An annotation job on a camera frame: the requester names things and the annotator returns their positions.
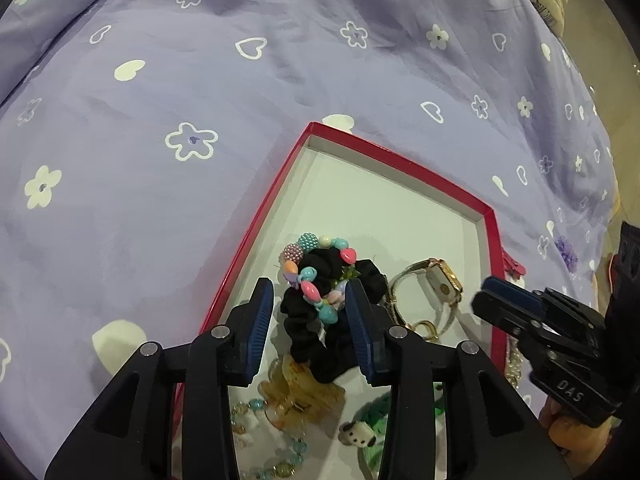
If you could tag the red shallow cardboard box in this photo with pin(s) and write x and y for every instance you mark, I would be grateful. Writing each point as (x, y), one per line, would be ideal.
(380, 200)

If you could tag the gold wrist watch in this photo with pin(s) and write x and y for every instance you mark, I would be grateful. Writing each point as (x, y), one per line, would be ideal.
(442, 277)

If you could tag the red hair clip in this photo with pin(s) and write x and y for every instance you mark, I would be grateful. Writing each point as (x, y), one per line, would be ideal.
(513, 264)

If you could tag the person's right hand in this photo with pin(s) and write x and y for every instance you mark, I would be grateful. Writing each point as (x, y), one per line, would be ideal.
(570, 427)

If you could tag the purple flower printed duvet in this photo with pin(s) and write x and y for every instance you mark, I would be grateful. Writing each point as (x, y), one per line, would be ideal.
(200, 85)

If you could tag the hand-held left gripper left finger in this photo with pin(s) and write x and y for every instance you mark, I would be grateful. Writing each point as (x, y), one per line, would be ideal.
(257, 325)

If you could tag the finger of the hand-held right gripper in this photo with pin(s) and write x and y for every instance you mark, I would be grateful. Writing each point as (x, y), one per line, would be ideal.
(497, 312)
(507, 291)

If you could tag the black scrunchie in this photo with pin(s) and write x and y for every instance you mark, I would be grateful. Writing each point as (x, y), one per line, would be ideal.
(305, 340)

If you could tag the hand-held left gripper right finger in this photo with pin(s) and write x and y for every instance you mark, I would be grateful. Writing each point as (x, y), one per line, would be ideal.
(357, 330)

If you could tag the amber hair claw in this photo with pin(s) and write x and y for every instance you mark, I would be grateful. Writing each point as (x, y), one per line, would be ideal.
(300, 390)

